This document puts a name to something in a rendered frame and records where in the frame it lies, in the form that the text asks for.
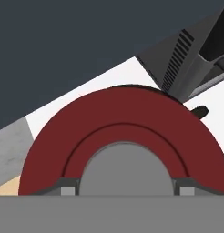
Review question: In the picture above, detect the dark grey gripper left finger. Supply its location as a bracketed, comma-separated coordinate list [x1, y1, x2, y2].
[31, 177, 80, 197]

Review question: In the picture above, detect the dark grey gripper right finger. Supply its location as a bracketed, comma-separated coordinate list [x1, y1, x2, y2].
[173, 177, 224, 197]

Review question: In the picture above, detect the red blender lid grey knob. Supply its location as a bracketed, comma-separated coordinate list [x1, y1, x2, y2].
[17, 85, 224, 197]

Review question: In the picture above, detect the dark grey vented appliance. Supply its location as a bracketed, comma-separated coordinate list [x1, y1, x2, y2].
[135, 3, 224, 104]

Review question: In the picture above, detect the small black handle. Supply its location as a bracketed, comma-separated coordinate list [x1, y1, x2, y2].
[190, 105, 209, 120]

